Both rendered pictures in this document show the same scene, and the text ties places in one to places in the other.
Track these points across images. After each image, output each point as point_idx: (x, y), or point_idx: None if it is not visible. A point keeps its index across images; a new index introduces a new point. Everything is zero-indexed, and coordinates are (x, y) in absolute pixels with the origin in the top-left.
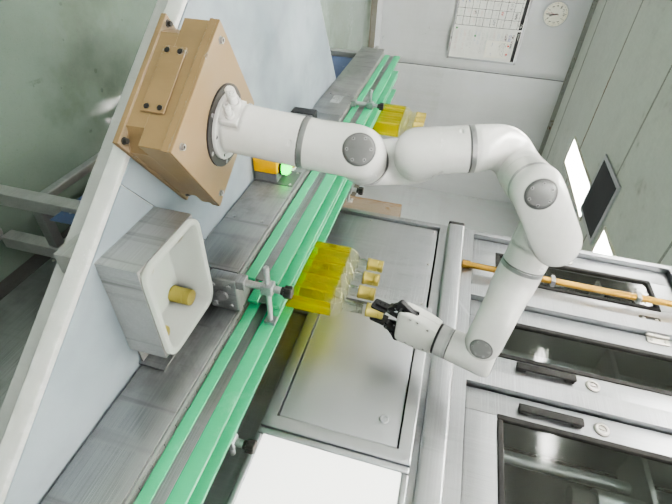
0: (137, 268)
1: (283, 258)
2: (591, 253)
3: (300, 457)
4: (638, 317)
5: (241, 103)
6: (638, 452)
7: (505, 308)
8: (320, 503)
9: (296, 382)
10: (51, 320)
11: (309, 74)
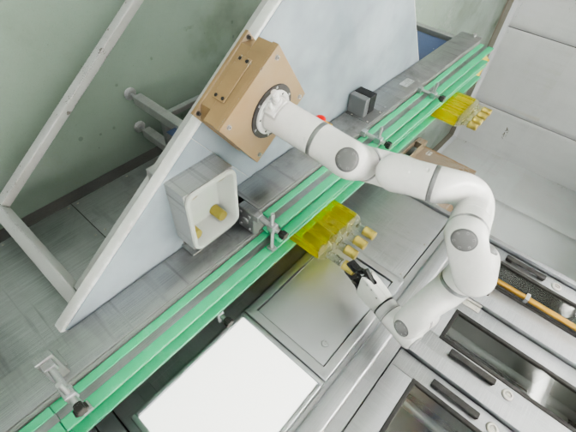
0: (184, 195)
1: (294, 208)
2: None
3: (258, 342)
4: None
5: (282, 101)
6: None
7: (426, 308)
8: (257, 375)
9: (279, 293)
10: (133, 208)
11: (385, 59)
